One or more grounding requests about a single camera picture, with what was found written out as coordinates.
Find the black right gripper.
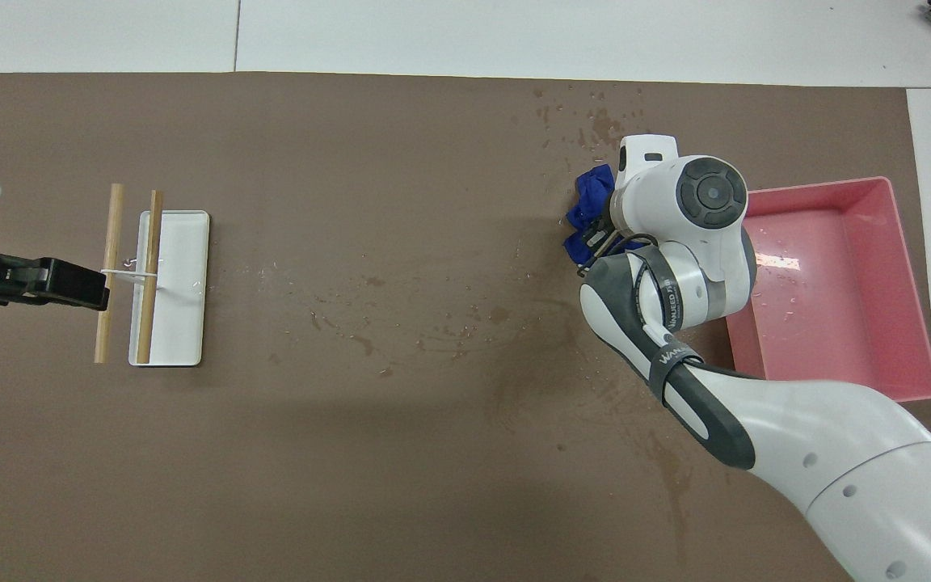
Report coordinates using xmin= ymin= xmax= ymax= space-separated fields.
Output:
xmin=583 ymin=226 xmax=620 ymax=269

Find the long light wooden rod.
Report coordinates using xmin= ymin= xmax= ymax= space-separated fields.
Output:
xmin=95 ymin=183 xmax=124 ymax=364

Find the white rack base tray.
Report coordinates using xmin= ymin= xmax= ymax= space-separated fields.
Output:
xmin=128 ymin=210 xmax=211 ymax=368

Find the blue cloth towel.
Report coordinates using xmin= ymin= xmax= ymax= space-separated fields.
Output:
xmin=565 ymin=164 xmax=652 ymax=268

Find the white wire rack support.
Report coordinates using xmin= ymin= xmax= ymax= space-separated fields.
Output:
xmin=100 ymin=257 xmax=206 ymax=298

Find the pink plastic bin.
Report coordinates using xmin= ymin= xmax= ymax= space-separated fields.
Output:
xmin=724 ymin=176 xmax=931 ymax=403

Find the short darker wooden rod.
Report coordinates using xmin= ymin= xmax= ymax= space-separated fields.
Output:
xmin=137 ymin=190 xmax=164 ymax=365

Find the brown table mat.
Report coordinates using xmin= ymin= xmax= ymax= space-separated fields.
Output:
xmin=0 ymin=71 xmax=931 ymax=582

